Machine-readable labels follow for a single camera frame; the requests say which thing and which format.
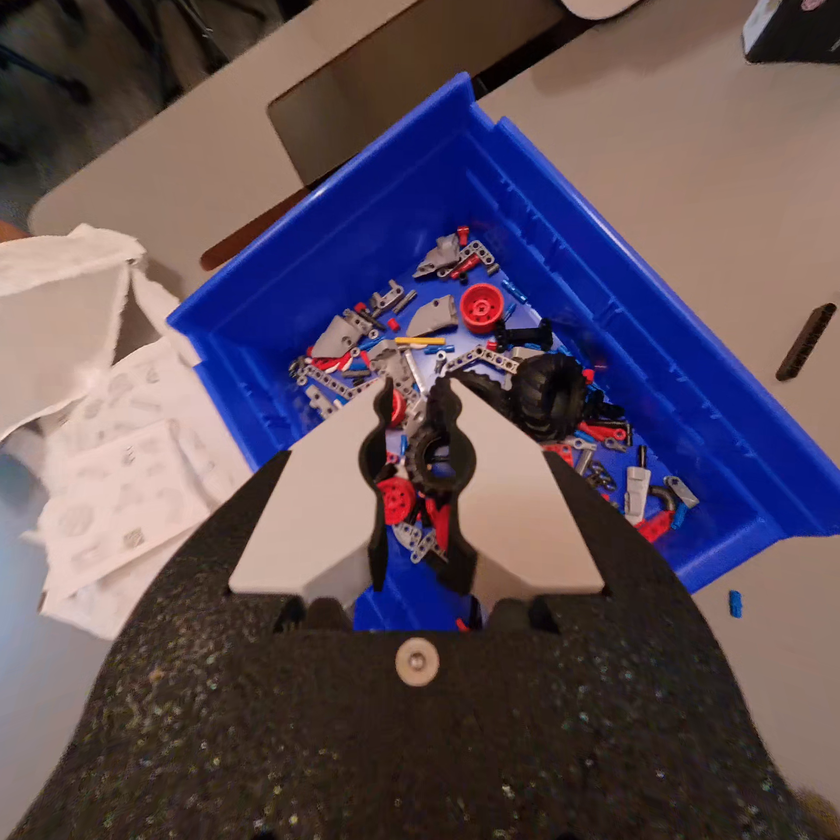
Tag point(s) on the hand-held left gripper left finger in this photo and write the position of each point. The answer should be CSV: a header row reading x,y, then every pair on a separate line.
x,y
308,499

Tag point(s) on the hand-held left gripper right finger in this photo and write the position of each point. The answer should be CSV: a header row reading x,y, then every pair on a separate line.
x,y
525,499

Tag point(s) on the small black toy tire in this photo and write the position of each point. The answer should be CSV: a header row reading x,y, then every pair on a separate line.
x,y
415,454

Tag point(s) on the pile of toy brick parts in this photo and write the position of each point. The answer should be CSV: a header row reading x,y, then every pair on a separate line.
x,y
472,358

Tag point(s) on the blue plastic bin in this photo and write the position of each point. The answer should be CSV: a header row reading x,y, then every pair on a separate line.
x,y
367,216

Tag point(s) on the grey desk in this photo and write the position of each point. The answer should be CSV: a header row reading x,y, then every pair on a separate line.
x,y
689,197

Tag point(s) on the red toy wheel hub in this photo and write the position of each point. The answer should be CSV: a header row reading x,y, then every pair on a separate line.
x,y
481,312
396,502

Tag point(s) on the large black toy tire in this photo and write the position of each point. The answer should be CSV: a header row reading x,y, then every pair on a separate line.
x,y
492,392
533,394

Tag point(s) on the white printed paper sheets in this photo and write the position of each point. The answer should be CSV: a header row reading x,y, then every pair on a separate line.
x,y
124,485

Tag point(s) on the yellow toy axle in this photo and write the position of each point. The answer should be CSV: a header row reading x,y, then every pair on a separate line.
x,y
420,341

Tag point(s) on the blue toy brick pin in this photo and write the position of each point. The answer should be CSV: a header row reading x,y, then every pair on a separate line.
x,y
735,604

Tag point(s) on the black toy brick beam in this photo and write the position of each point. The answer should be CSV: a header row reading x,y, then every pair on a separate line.
x,y
806,342

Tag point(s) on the torn white paper bag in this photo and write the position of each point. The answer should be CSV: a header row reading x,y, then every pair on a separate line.
x,y
59,295

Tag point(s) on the grey table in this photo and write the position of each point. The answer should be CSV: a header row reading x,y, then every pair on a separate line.
x,y
197,151

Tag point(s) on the white rounded object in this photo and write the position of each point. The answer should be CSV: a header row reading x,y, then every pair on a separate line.
x,y
600,6

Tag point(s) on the black cardboard box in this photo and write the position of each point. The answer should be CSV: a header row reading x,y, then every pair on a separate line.
x,y
794,33

